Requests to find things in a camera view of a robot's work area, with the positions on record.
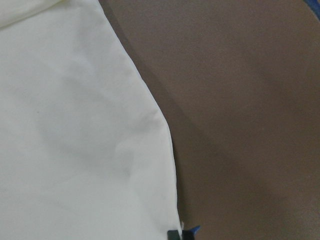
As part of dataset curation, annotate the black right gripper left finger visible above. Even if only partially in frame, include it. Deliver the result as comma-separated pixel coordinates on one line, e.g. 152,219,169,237
167,230,181,240

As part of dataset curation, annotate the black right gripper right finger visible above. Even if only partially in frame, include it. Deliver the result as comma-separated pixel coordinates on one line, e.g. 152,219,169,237
182,230,195,240

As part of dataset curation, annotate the cream long-sleeve Twinkle shirt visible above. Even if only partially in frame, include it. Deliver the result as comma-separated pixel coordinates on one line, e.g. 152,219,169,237
0,0,181,240

